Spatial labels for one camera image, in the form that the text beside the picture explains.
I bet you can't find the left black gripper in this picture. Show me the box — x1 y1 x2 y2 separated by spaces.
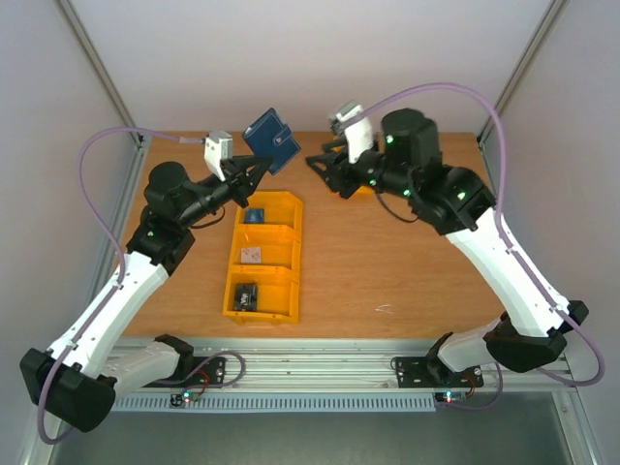
179 153 273 229

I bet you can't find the blue card holder wallet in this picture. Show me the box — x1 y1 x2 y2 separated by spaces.
242 108 301 175

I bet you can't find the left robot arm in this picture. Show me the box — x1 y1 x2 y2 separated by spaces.
19 156 271 445

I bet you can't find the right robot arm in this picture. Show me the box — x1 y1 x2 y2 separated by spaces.
306 103 589 387

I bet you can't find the blue card in bin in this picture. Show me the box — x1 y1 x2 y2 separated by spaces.
243 208 265 224

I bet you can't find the white card in bin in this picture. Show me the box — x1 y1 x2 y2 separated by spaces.
240 247 262 264

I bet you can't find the black card in bin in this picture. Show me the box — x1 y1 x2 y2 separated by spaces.
233 283 258 312

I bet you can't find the yellow single bin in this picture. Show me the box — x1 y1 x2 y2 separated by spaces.
355 186 375 196

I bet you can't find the yellow bin top of row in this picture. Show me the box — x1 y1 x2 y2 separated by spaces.
234 190 303 230

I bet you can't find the yellow bin of row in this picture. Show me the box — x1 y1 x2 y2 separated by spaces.
234 190 303 230
230 224 301 271
222 265 300 325

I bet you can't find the yellow bin middle of row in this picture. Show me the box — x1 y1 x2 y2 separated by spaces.
230 224 301 271

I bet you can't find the yellow bin bottom of row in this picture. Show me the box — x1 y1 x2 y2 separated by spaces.
222 265 300 325

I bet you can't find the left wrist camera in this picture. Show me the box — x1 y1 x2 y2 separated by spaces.
203 130 233 181

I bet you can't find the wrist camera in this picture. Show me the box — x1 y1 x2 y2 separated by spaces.
203 130 233 181
328 101 374 164

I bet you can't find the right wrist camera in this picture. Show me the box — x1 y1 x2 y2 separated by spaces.
328 101 374 164

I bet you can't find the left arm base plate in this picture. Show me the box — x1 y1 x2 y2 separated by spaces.
145 356 227 388

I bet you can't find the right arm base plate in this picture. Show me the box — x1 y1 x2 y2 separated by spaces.
390 356 484 388

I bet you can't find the grey slotted cable duct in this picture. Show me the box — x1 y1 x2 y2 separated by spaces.
112 392 435 414

